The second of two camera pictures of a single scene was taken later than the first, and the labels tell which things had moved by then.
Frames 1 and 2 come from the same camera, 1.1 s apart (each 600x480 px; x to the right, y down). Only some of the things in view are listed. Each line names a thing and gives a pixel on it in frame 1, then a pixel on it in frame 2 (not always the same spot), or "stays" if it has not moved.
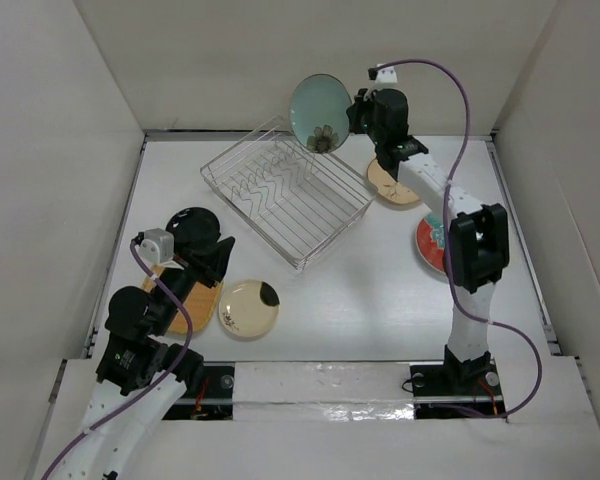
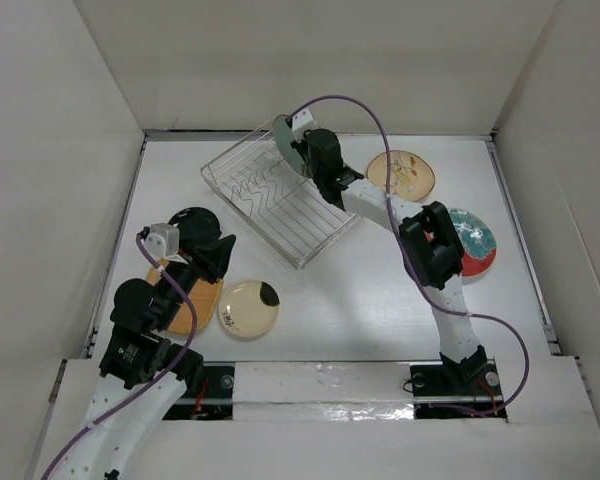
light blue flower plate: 320,114 to 284,136
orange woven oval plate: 201,302 stays
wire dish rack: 300,202 stays
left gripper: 208,267 stays
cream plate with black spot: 249,309 stays
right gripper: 354,110 to 302,145
